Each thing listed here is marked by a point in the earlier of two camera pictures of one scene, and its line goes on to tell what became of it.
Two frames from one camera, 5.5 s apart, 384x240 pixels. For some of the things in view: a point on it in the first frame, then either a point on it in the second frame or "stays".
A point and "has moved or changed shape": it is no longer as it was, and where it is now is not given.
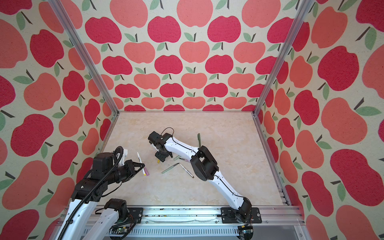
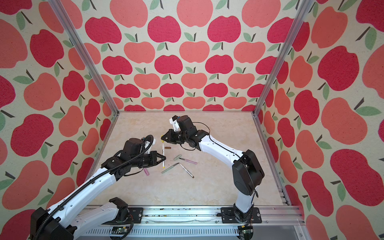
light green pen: [169, 168] stays
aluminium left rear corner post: [86, 54] stays
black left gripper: [130, 165] -> [154, 155]
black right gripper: [159, 157] -> [168, 136]
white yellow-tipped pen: [139, 159] has moved or changed shape
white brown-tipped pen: [186, 170] stays
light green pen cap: [177, 157] stays
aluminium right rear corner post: [303, 9] stays
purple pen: [185, 159] stays
